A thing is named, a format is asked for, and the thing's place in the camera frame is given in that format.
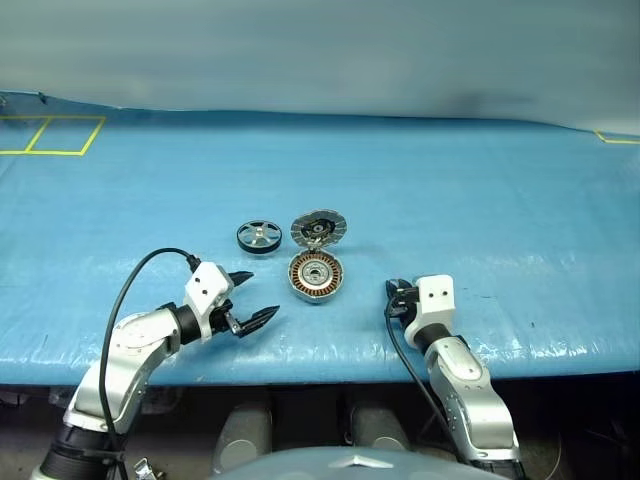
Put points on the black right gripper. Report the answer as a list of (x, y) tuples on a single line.
[(404, 305)]

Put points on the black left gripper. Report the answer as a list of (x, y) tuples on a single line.
[(223, 319)]

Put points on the spoked silver black rotor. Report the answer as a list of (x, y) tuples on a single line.
[(258, 236)]

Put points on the round silver motor lid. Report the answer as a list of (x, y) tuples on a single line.
[(320, 227)]

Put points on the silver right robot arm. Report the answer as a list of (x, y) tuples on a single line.
[(470, 390)]

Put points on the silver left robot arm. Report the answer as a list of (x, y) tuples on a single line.
[(125, 350)]

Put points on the motor housing with copper windings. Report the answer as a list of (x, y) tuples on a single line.
[(316, 275)]

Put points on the blue foam table cover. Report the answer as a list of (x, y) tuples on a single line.
[(450, 200)]

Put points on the grey rounded robot leg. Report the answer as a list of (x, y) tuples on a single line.
[(377, 430), (242, 435)]

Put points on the grey robot torso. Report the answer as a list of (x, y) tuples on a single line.
[(320, 465)]

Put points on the small silver metal clip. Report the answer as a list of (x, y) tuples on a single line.
[(142, 469)]

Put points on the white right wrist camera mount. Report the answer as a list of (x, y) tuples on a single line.
[(437, 295)]

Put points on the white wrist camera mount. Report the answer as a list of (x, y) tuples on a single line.
[(205, 285), (437, 295)]

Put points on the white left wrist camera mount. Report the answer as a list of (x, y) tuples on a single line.
[(205, 285)]

